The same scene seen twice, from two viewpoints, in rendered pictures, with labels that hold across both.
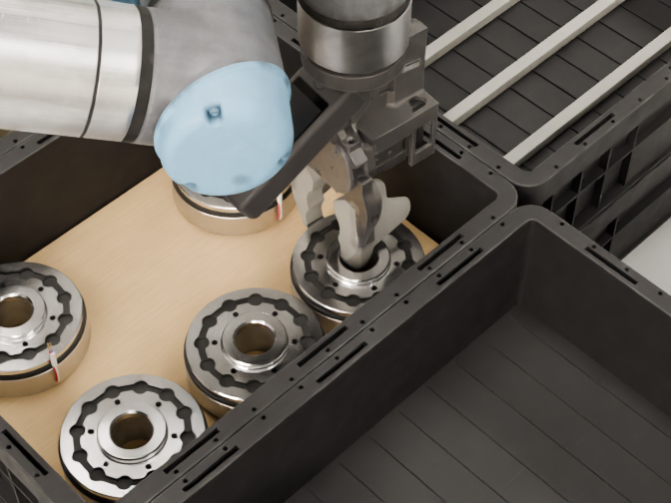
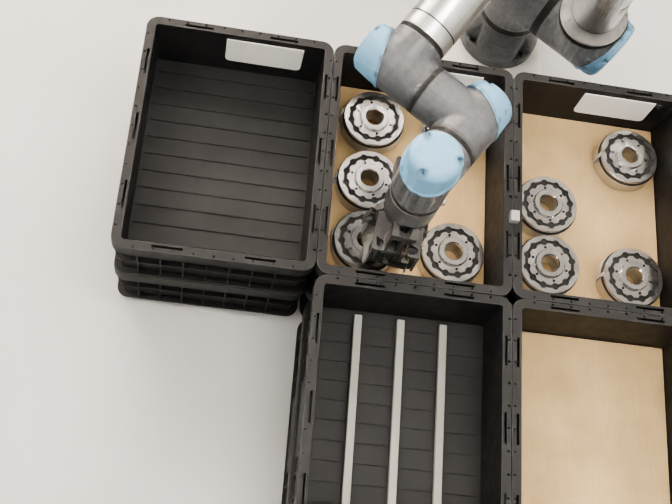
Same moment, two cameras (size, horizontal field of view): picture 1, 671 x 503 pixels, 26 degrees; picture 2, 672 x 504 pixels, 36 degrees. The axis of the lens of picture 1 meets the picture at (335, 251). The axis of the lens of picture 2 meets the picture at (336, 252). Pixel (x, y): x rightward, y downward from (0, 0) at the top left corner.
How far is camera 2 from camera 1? 131 cm
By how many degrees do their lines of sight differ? 54
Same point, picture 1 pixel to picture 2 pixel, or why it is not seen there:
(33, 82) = not seen: outside the picture
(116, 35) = (423, 17)
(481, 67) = (413, 406)
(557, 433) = (240, 236)
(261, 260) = not seen: hidden behind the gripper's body
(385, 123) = (382, 223)
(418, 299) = (316, 194)
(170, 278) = not seen: hidden behind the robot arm
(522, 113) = (374, 392)
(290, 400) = (323, 125)
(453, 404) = (285, 221)
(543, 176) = (317, 286)
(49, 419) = (411, 120)
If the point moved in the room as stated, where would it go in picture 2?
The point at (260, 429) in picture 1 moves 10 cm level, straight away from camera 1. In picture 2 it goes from (323, 109) to (369, 151)
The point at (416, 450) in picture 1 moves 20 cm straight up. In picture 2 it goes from (283, 195) to (299, 136)
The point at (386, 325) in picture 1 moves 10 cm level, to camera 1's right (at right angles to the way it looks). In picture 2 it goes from (317, 175) to (267, 212)
